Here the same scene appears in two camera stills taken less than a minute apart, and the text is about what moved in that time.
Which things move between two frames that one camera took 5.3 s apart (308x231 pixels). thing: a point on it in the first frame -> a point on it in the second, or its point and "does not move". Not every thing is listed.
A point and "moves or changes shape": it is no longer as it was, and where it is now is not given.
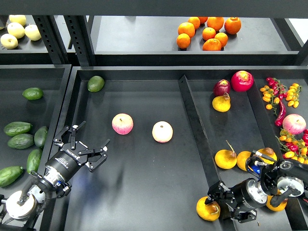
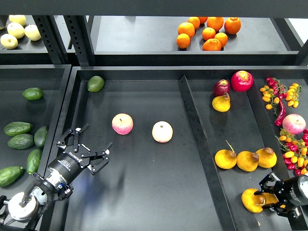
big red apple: x=242 y=81 does not move
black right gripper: x=249 y=195 -> x=286 y=191
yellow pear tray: x=210 y=211 moves or changes shape
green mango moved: x=33 y=160 does not move
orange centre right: x=223 y=38 does not move
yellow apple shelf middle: x=16 y=29 does not move
